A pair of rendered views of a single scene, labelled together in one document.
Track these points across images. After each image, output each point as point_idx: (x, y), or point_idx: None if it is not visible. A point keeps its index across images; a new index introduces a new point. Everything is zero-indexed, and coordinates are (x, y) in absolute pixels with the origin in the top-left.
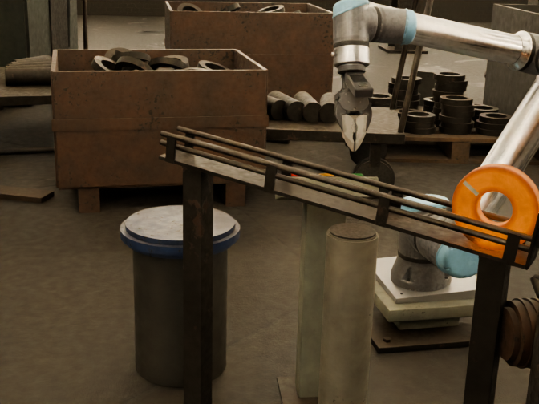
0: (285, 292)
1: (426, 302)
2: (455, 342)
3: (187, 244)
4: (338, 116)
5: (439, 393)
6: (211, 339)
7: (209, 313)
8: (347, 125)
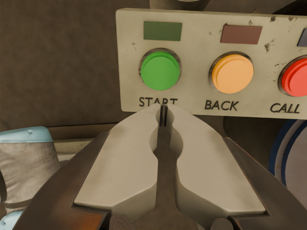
0: (164, 214)
1: (74, 150)
2: (65, 126)
3: None
4: (288, 199)
5: (95, 67)
6: (297, 7)
7: None
8: (205, 152)
